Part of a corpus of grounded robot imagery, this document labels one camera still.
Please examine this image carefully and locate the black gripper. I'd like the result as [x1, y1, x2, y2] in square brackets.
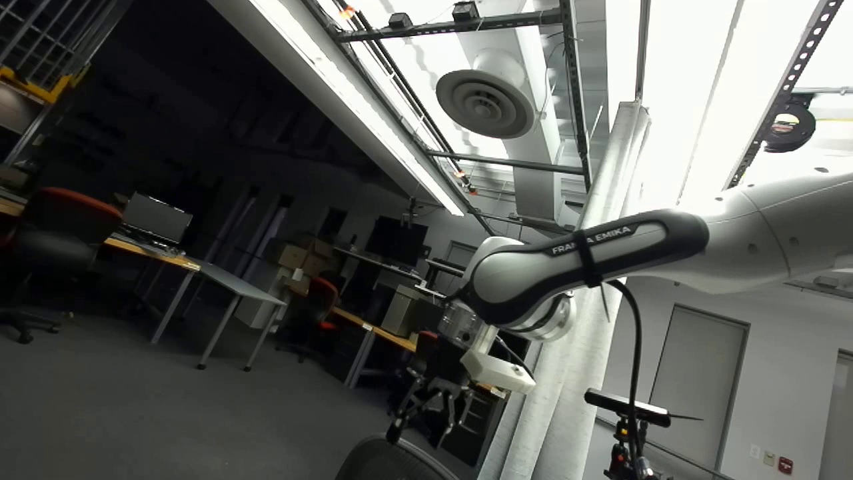
[383, 327, 478, 447]

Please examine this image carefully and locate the small red office chair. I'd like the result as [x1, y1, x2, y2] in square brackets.
[295, 275, 347, 357]

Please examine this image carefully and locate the large red black office chair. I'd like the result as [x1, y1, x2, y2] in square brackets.
[0, 183, 127, 345]

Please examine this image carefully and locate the wooden top desk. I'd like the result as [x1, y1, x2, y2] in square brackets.
[102, 231, 205, 348]
[329, 304, 422, 391]

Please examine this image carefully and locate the black computer monitor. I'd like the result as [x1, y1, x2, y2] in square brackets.
[363, 212, 431, 272]

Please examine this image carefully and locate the black tripod stand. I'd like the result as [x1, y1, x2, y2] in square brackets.
[582, 387, 675, 480]

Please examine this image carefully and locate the grey metal table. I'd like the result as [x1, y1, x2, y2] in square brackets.
[147, 259, 289, 372]

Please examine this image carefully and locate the thin black ceiling pipe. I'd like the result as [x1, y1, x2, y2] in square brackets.
[425, 145, 590, 179]

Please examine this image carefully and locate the grey door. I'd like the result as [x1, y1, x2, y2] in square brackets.
[817, 345, 853, 480]
[651, 304, 751, 471]

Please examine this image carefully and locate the round ceiling air vent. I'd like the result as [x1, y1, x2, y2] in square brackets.
[435, 65, 539, 141]

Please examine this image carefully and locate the long ceiling light fixture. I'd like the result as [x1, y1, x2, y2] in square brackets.
[207, 0, 473, 217]

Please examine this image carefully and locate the grey laptop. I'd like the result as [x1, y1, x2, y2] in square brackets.
[119, 192, 195, 252]

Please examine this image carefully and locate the round black ceiling device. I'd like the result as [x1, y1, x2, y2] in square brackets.
[759, 91, 822, 155]

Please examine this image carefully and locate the perforated metal ceiling strut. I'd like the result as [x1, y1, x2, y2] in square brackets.
[731, 0, 848, 183]

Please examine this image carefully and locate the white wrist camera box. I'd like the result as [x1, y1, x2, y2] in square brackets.
[458, 344, 541, 399]

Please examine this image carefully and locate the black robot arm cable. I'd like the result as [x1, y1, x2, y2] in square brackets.
[609, 276, 647, 432]

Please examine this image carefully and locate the black ceiling rail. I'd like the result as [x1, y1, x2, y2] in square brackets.
[333, 0, 569, 45]

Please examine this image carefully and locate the wire grid shelf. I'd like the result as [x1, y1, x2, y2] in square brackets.
[0, 0, 95, 108]

